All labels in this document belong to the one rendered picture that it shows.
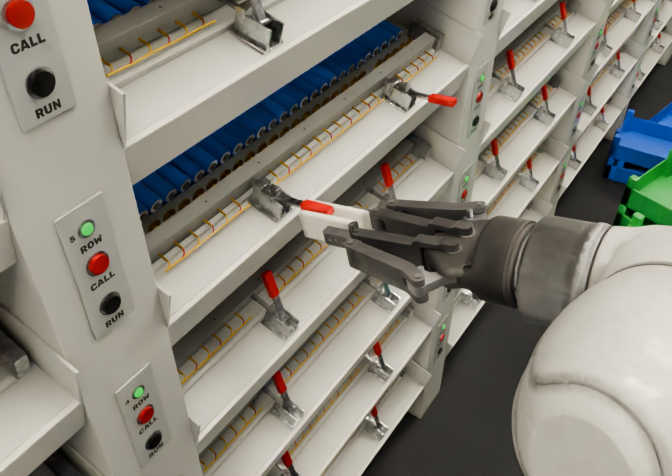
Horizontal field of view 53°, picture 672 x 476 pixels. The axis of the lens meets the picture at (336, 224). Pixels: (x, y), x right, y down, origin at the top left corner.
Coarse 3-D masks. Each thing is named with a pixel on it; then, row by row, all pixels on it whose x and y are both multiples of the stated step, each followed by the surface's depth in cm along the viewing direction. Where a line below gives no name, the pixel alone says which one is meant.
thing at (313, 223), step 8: (304, 216) 68; (312, 216) 67; (320, 216) 67; (328, 216) 67; (304, 224) 69; (312, 224) 68; (320, 224) 67; (328, 224) 67; (336, 224) 66; (344, 224) 65; (304, 232) 70; (312, 232) 69; (320, 232) 68
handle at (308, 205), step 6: (276, 192) 70; (276, 198) 71; (282, 198) 71; (288, 198) 70; (294, 198) 70; (288, 204) 70; (294, 204) 69; (300, 204) 69; (306, 204) 69; (312, 204) 68; (318, 204) 68; (324, 204) 68; (306, 210) 69; (312, 210) 68; (318, 210) 68; (324, 210) 67; (330, 210) 67
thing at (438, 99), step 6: (408, 90) 88; (414, 96) 87; (420, 96) 86; (426, 96) 86; (432, 96) 86; (438, 96) 85; (444, 96) 85; (432, 102) 86; (438, 102) 85; (444, 102) 85; (450, 102) 84; (456, 102) 85
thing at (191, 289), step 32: (416, 0) 98; (416, 32) 99; (448, 32) 98; (448, 64) 98; (320, 96) 87; (352, 128) 84; (384, 128) 85; (320, 160) 79; (352, 160) 80; (192, 192) 72; (288, 192) 75; (320, 192) 76; (256, 224) 71; (288, 224) 72; (192, 256) 66; (224, 256) 67; (256, 256) 70; (160, 288) 58; (192, 288) 64; (224, 288) 68; (192, 320) 65
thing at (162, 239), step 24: (408, 48) 94; (384, 72) 89; (408, 72) 92; (360, 96) 85; (312, 120) 80; (336, 120) 83; (288, 144) 76; (240, 168) 72; (264, 168) 73; (288, 168) 76; (216, 192) 69; (240, 192) 72; (192, 216) 67; (168, 240) 64
